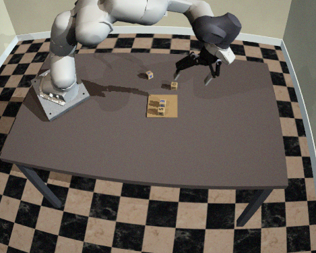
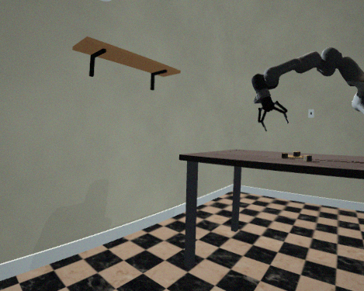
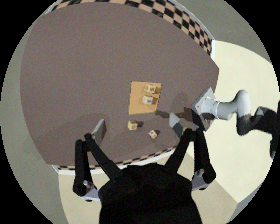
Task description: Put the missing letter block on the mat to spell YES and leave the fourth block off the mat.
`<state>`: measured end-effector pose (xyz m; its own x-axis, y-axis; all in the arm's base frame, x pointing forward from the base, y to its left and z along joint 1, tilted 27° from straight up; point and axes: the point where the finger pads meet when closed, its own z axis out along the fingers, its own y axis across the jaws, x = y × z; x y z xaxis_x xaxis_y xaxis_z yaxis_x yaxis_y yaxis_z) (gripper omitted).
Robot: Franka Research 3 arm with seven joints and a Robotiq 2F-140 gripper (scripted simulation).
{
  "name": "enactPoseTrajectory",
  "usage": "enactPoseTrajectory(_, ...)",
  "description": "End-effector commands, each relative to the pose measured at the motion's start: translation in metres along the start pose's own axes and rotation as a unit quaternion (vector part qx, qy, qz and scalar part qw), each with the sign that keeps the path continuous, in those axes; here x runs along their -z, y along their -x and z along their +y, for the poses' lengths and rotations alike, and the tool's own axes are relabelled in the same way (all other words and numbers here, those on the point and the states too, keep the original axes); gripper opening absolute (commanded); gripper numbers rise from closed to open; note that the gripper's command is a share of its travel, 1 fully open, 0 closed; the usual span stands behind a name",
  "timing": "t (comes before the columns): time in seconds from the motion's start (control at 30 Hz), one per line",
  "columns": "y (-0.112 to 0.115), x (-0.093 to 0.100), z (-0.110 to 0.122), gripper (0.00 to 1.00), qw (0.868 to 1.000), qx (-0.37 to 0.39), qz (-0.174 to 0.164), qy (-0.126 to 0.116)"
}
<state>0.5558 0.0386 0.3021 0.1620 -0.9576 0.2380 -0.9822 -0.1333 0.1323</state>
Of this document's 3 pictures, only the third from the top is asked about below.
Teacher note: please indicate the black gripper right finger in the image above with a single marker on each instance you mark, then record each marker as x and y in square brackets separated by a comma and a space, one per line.
[204, 173]

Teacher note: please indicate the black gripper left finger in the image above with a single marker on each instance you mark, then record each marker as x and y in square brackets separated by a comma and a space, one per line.
[83, 184]

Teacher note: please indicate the tan square mat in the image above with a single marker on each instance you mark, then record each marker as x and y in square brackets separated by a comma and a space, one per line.
[136, 106]

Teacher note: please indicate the wooden letter block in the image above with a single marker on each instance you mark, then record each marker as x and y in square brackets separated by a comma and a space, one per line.
[132, 125]
[153, 134]
[150, 88]
[147, 99]

